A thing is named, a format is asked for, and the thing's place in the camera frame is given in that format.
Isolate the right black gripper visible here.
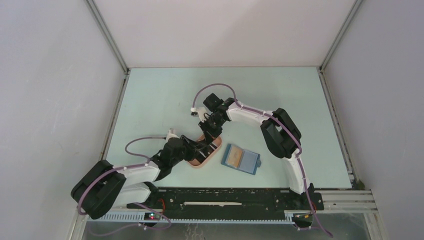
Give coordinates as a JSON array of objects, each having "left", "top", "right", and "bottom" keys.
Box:
[{"left": 199, "top": 114, "right": 227, "bottom": 145}]

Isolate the gold credit card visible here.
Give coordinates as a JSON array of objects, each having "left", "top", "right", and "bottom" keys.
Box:
[{"left": 227, "top": 145, "right": 243, "bottom": 168}]

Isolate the black credit card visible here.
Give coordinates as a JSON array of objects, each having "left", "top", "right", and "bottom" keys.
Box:
[{"left": 199, "top": 139, "right": 218, "bottom": 157}]

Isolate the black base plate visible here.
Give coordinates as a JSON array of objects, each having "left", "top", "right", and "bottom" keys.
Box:
[{"left": 142, "top": 187, "right": 324, "bottom": 221}]

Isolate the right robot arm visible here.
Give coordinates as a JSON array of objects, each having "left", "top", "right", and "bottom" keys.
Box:
[{"left": 190, "top": 93, "right": 311, "bottom": 209}]

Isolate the aluminium frame rail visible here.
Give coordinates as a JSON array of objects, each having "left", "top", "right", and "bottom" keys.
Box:
[{"left": 74, "top": 188, "right": 379, "bottom": 226}]

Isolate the pink oval tray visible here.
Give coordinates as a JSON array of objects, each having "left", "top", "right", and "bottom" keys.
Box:
[{"left": 184, "top": 136, "right": 223, "bottom": 169}]

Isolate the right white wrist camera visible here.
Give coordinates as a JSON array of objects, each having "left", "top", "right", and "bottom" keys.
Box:
[{"left": 190, "top": 107, "right": 207, "bottom": 122}]

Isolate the blue card holder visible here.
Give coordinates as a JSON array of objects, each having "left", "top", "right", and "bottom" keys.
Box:
[{"left": 221, "top": 143, "right": 262, "bottom": 175}]

